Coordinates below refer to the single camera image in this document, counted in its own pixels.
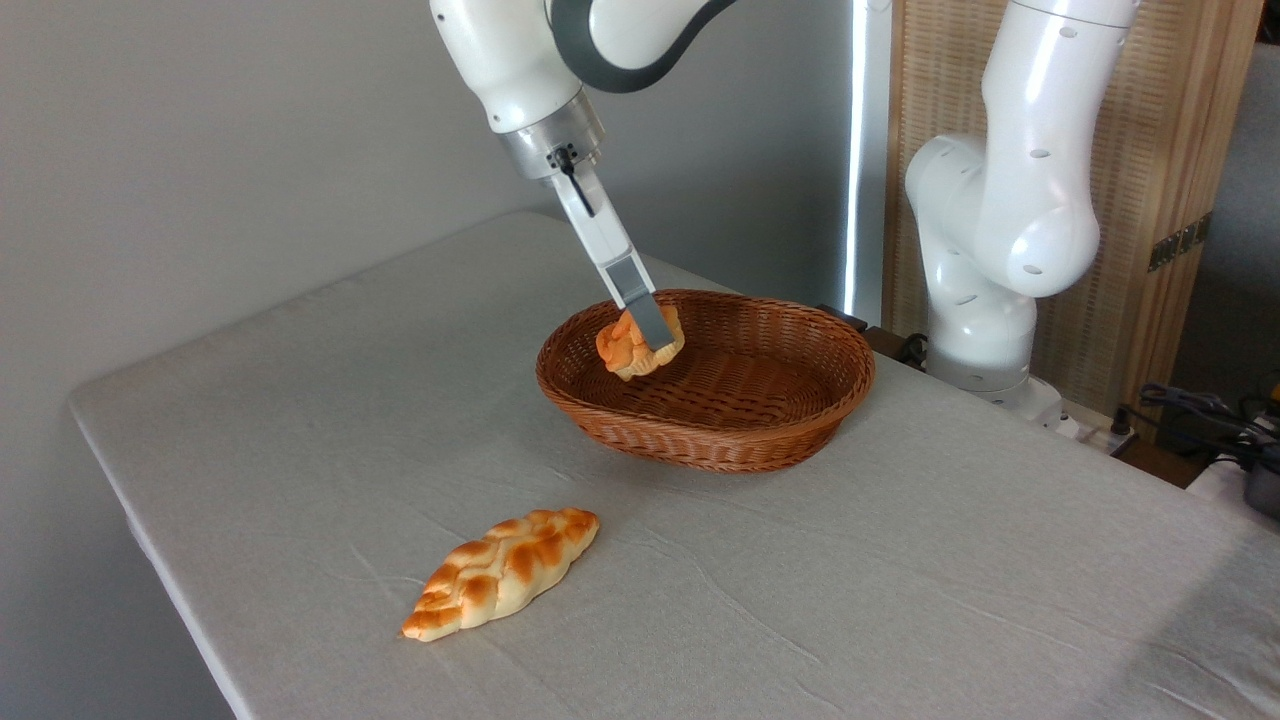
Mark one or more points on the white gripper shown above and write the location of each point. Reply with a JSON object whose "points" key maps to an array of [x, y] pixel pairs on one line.
{"points": [[598, 225]]}

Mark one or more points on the small round orange bun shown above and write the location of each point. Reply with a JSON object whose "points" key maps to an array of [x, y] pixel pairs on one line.
{"points": [[618, 350]]}

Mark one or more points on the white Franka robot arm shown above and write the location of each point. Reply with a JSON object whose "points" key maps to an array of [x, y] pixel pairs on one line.
{"points": [[1030, 200]]}

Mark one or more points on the brown oval wicker basket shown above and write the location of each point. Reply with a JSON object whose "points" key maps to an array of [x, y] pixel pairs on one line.
{"points": [[720, 440]]}

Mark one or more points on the long braided bread loaf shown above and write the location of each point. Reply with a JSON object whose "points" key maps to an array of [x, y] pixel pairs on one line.
{"points": [[500, 575]]}

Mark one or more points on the grey tablecloth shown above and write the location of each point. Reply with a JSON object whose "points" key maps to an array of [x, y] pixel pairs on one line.
{"points": [[900, 600]]}

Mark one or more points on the white power strip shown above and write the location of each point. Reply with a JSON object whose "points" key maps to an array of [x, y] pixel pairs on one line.
{"points": [[1095, 432]]}

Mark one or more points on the dark metal screen hinge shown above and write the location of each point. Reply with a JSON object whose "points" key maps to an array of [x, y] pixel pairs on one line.
{"points": [[1180, 242]]}

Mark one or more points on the white vertical post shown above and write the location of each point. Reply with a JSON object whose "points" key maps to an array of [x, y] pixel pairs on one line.
{"points": [[868, 150]]}

